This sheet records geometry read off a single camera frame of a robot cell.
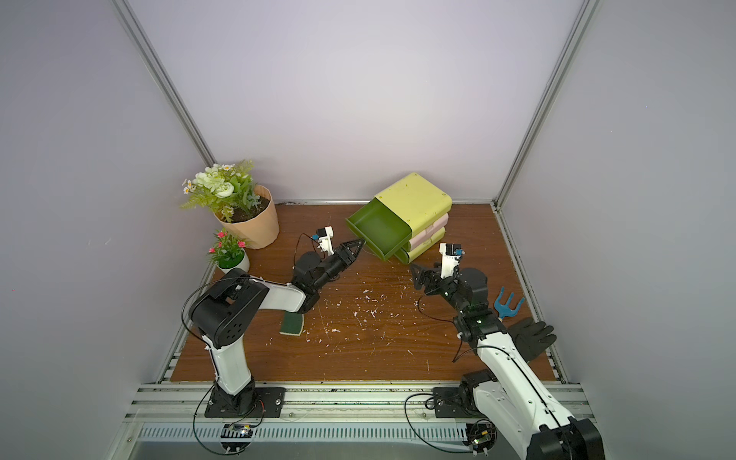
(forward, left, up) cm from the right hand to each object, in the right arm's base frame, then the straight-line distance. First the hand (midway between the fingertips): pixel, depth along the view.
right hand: (425, 257), depth 77 cm
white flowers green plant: (+17, +58, +10) cm, 62 cm away
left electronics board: (-41, +49, -23) cm, 68 cm away
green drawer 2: (+11, +6, -13) cm, 18 cm away
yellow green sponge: (-13, +40, -18) cm, 45 cm away
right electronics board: (-38, -13, -23) cm, 47 cm away
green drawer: (+16, +13, -8) cm, 23 cm away
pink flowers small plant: (+8, +64, -10) cm, 66 cm away
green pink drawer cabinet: (+20, -1, 0) cm, 20 cm away
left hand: (+6, +17, -2) cm, 18 cm away
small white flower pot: (+7, +61, -13) cm, 63 cm away
